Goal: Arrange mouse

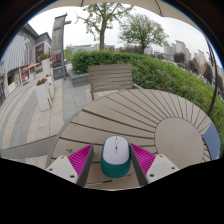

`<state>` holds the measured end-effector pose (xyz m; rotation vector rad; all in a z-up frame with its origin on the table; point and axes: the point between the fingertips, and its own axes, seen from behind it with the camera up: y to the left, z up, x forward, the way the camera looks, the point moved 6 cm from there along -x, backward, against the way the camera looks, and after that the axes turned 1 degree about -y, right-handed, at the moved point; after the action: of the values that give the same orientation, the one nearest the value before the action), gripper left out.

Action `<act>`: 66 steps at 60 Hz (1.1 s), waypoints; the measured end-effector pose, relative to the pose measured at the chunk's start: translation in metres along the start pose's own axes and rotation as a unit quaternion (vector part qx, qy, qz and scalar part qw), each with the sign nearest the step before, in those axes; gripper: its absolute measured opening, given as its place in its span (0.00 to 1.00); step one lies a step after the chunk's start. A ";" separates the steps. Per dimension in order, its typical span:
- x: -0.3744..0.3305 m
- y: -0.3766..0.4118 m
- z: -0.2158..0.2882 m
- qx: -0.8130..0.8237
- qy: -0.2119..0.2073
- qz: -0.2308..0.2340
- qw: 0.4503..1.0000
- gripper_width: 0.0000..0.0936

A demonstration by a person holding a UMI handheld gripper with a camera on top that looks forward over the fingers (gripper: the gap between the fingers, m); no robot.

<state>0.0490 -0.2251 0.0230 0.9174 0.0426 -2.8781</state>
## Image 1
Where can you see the distant apartment buildings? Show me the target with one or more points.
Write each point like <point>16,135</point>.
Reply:
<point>180,48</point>

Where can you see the grey stone curb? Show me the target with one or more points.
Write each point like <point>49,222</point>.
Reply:
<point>30,148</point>

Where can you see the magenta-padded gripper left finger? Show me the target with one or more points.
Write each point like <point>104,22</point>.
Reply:
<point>79,160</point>

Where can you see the grey shopfront building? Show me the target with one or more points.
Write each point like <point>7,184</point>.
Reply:
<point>20,53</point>

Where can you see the slatted wooden chair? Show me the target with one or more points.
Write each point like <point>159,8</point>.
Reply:
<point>110,76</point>

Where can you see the green hedge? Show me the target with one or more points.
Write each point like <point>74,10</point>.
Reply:
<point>160,73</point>

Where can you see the blue mouse pad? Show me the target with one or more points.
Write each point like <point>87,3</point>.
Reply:
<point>212,141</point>

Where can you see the white and teal computer mouse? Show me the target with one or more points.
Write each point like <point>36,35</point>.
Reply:
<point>115,155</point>

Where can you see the beige patio umbrella canopy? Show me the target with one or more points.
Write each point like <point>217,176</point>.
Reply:
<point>100,2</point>

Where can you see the tall grey sign pillar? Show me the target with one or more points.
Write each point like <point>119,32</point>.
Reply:
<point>57,43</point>

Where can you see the tall white flower planter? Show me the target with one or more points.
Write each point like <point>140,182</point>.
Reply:
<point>42,96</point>
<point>46,66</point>

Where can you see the round-crowned green tree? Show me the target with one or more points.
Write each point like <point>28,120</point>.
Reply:
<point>143,31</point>

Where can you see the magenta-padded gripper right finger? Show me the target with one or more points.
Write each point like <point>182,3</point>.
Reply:
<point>144,160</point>

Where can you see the dark curved umbrella pole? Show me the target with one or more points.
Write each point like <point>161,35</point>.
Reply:
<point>215,83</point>

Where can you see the bare-trunk leafy tree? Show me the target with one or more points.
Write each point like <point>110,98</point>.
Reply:
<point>102,33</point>

